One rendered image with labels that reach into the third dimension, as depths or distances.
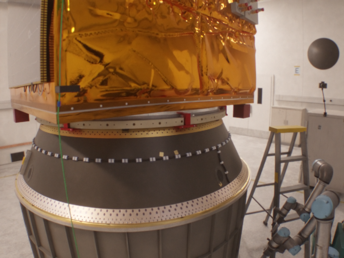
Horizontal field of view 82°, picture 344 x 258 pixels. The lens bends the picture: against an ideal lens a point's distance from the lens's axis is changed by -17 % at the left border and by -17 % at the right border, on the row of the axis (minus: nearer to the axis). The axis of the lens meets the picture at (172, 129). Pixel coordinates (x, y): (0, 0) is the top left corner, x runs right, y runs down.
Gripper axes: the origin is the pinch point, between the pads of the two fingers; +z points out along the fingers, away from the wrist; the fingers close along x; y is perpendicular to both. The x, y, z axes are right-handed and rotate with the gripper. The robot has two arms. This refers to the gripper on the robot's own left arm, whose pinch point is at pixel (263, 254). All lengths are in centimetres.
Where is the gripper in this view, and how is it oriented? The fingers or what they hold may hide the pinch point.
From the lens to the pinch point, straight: 185.8
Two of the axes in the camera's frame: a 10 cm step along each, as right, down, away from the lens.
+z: -2.3, 8.3, 5.1
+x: -6.4, 2.6, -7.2
